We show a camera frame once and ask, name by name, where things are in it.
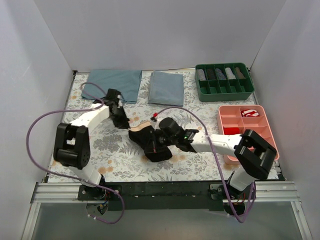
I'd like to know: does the black rolled sock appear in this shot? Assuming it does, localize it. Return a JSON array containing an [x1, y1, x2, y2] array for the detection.
[[205, 68, 216, 80]]

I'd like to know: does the pink divided organizer box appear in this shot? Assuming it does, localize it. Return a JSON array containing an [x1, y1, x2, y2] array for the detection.
[[216, 104, 280, 166]]

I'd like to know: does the aluminium frame rail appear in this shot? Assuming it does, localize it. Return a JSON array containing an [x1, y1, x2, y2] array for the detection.
[[32, 181, 301, 203]]

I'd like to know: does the brown rolled sock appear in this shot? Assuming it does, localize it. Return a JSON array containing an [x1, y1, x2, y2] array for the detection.
[[234, 66, 246, 79]]

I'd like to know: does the blue striped rolled sock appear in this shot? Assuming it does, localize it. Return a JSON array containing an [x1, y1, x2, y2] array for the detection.
[[215, 68, 227, 80]]

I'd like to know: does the grey white rolled sock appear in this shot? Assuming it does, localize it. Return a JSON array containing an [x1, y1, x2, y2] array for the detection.
[[225, 67, 236, 80]]

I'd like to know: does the green divided organizer box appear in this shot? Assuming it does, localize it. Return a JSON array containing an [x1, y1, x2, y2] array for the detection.
[[194, 62, 255, 102]]

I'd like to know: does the black underwear beige waistband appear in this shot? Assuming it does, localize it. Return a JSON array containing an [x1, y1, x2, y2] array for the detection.
[[128, 121, 173, 163]]

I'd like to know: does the teal folded cloth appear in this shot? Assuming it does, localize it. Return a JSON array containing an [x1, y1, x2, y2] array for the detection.
[[81, 69, 142, 104]]

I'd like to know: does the floral patterned table mat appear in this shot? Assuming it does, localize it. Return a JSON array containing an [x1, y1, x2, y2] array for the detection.
[[48, 68, 280, 183]]

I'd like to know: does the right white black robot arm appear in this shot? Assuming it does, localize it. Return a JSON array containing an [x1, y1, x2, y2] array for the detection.
[[143, 117, 277, 199]]

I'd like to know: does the grey blue folded cloth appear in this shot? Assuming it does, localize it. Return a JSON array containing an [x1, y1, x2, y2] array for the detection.
[[148, 71, 184, 107]]

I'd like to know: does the red white striped rolled garment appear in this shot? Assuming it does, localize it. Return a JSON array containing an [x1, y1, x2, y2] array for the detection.
[[240, 109, 260, 117]]

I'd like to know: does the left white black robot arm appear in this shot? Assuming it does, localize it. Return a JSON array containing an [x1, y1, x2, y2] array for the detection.
[[53, 88, 130, 200]]

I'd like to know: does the white striped rolled sock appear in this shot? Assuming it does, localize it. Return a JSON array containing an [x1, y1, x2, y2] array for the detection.
[[196, 69, 206, 81]]

